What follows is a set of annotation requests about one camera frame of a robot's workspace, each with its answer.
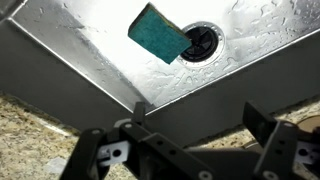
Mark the teal sponge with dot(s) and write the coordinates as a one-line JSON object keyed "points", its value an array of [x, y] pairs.
{"points": [[158, 35]]}

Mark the clear tape patch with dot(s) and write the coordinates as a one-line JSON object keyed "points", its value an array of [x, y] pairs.
{"points": [[56, 165]]}

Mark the stainless steel sink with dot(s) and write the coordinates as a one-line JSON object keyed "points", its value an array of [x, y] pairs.
{"points": [[100, 43]]}

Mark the black sink drain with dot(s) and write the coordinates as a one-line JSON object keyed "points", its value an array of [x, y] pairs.
{"points": [[205, 41]]}

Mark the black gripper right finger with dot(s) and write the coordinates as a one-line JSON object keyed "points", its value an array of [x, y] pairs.
{"points": [[286, 146]]}

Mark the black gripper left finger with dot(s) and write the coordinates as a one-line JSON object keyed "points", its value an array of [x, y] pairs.
{"points": [[143, 150]]}

